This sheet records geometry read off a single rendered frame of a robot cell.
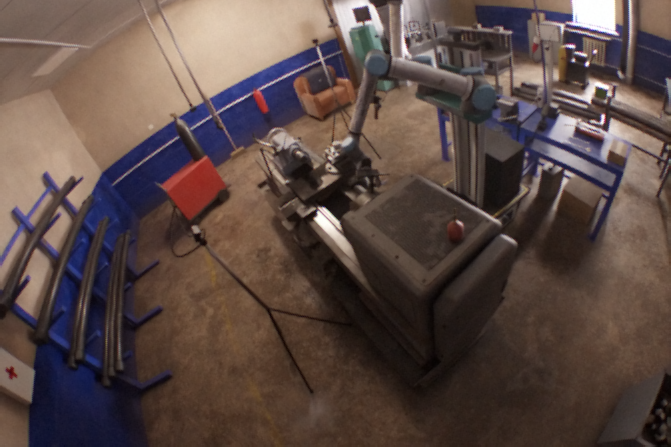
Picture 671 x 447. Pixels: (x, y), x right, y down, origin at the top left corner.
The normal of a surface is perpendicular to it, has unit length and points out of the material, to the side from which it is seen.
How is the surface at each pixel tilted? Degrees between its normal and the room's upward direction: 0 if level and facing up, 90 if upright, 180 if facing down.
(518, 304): 0
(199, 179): 90
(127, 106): 90
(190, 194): 90
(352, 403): 0
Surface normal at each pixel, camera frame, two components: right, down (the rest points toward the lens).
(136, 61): 0.51, 0.43
